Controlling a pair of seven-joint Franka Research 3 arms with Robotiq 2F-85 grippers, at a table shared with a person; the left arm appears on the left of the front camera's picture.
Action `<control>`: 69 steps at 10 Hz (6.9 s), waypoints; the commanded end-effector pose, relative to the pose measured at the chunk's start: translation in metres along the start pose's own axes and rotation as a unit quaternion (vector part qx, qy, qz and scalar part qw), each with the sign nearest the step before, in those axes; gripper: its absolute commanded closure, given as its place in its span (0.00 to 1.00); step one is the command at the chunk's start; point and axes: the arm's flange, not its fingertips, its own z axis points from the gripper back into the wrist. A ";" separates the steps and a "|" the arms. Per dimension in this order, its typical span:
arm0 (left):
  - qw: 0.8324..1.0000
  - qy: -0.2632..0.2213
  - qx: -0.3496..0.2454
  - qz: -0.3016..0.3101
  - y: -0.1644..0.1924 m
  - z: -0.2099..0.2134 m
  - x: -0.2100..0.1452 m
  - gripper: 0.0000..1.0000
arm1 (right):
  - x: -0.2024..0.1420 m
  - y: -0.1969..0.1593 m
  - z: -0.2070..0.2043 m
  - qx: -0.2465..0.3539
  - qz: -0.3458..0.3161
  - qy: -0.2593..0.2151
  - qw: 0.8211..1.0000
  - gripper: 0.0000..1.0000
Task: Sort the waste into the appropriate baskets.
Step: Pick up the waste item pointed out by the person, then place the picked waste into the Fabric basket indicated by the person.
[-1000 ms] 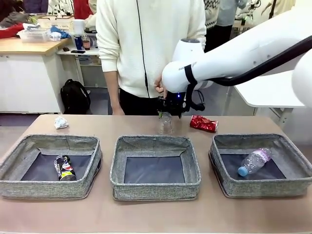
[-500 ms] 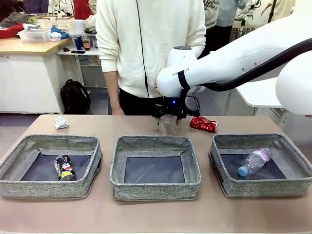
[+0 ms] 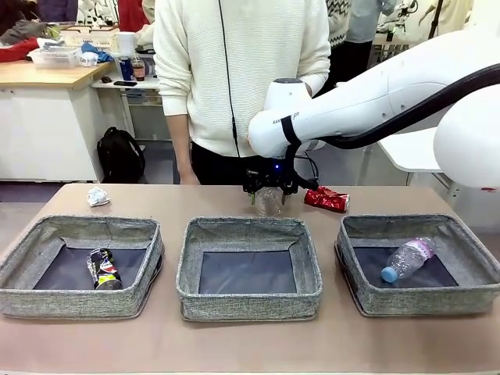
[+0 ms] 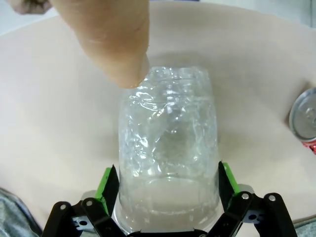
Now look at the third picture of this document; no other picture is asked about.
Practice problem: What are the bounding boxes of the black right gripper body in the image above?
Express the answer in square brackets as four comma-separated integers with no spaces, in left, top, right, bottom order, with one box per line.
[244,166,300,195]

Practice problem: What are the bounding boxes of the clear plastic cup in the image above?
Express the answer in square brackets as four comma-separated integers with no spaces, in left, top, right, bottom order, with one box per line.
[253,186,283,216]

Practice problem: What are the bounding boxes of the crushed red drink can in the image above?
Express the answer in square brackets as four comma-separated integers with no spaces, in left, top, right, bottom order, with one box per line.
[303,186,352,213]

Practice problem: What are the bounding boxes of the clear plastic water bottle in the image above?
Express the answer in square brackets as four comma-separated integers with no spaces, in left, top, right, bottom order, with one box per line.
[380,235,438,284]

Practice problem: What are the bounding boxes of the white paper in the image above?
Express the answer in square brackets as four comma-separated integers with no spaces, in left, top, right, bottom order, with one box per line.
[86,186,112,208]

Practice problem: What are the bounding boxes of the person's right forearm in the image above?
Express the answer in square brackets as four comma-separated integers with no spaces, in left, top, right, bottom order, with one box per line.
[166,115,196,179]

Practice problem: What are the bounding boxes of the grey fabric basket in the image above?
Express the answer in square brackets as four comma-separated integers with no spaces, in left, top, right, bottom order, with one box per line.
[175,216,324,323]
[0,214,165,320]
[334,212,500,317]

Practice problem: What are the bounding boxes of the person in white sweater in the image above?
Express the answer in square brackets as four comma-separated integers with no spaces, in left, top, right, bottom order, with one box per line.
[152,0,332,187]

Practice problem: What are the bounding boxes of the white table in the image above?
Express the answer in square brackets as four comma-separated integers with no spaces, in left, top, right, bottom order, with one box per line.
[336,80,470,210]

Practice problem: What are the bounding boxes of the black backpack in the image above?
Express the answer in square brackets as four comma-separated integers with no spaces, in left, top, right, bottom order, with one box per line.
[96,126,146,184]

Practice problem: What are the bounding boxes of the white desk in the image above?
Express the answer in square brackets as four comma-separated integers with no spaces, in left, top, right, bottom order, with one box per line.
[90,76,173,141]

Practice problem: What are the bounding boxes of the crushed dark Pepsi can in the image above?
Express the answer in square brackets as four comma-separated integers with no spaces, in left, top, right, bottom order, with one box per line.
[85,247,123,291]

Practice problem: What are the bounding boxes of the cola bottle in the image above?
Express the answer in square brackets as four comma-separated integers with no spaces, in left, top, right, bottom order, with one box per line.
[131,55,146,82]

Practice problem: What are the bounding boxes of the person in patterned sweater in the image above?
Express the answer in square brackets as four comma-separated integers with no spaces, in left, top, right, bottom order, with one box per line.
[326,0,352,50]

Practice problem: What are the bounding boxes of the person in light blue shirt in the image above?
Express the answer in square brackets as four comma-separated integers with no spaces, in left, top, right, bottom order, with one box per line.
[345,0,398,77]

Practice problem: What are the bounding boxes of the blue bottle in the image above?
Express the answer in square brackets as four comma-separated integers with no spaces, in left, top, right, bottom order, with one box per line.
[118,55,134,82]

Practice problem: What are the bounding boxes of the white plastic bag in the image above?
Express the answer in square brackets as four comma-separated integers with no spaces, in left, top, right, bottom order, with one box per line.
[136,23,156,48]

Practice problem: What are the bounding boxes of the white cylindrical container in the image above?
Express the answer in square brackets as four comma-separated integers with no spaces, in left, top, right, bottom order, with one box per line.
[116,31,138,55]

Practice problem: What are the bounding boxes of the blue cloth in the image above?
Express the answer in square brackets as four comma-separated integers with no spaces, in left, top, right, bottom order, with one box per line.
[80,42,114,66]

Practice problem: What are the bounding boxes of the person in red top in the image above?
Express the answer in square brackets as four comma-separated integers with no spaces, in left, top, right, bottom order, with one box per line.
[116,0,152,33]

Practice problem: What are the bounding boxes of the white box with brown rim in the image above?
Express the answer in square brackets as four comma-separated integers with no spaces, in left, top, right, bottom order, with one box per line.
[60,25,120,52]

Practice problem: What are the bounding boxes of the white counter with wooden top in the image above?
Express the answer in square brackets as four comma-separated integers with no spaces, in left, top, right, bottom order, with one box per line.
[0,60,114,184]

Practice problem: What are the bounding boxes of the black tripod pole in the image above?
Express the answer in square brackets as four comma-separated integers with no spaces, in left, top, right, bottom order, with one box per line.
[427,0,445,40]

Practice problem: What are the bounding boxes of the white plastic crate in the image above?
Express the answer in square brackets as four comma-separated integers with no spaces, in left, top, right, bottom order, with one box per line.
[27,46,81,70]

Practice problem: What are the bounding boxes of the person in cream jacket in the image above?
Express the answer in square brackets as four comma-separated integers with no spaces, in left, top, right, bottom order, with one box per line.
[420,0,476,40]

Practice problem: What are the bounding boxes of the person in purple top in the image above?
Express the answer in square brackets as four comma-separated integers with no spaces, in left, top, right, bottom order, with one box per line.
[37,0,79,23]

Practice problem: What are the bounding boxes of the red cloth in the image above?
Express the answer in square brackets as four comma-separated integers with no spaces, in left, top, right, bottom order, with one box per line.
[0,37,40,63]

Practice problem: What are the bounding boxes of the dark grey cloth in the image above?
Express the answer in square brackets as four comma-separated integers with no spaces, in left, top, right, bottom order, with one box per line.
[0,19,50,46]

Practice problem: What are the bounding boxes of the thin black cord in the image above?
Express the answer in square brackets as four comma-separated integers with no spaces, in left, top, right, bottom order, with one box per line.
[217,0,241,158]

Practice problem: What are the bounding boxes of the black braided cable hose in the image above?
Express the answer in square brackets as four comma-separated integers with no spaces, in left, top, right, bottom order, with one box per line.
[280,62,500,152]

